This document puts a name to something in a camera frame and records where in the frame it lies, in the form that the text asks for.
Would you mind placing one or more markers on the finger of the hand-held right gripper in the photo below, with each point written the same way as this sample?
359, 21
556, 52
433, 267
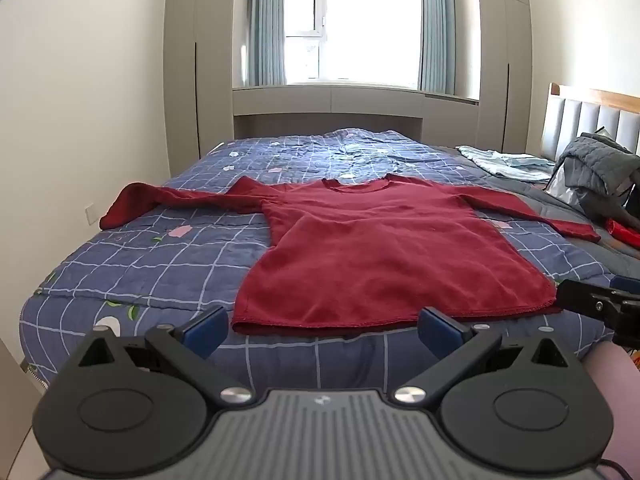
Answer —
625, 284
582, 297

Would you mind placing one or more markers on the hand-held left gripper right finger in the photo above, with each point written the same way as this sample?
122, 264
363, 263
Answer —
440, 332

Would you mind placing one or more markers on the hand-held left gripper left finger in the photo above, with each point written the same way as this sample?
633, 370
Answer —
206, 331

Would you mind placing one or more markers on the red long-sleeved sweater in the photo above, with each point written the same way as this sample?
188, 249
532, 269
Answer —
380, 245

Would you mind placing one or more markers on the small red cloth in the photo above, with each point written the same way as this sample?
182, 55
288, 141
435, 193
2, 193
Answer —
625, 232

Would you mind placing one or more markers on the blue checked quilt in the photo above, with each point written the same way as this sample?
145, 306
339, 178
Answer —
165, 260

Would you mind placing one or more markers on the person's pink clothing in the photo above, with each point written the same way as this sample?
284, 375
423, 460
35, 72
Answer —
617, 400

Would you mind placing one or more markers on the silver plastic bag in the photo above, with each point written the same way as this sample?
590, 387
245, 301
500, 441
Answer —
562, 187

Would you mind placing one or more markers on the grey quilted jacket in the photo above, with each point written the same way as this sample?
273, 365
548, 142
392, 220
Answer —
600, 165

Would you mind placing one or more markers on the light blue cloth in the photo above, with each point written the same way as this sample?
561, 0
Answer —
505, 162

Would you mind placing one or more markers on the grey padded headboard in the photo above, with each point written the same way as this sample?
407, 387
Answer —
590, 115

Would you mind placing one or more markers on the white zippered bag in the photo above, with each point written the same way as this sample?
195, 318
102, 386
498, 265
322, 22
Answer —
15, 420

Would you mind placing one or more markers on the tall beige wardrobe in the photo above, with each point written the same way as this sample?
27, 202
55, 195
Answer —
502, 70
197, 60

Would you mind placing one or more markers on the beige wooden headboard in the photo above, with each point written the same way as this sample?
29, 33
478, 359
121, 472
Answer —
350, 102

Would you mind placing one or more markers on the blue-grey curtain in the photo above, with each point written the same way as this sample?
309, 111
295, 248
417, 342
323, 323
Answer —
267, 22
437, 25

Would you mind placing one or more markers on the window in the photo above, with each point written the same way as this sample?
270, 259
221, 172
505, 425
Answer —
352, 20

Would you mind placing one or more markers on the white wall outlet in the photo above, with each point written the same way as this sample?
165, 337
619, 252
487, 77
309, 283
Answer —
91, 214

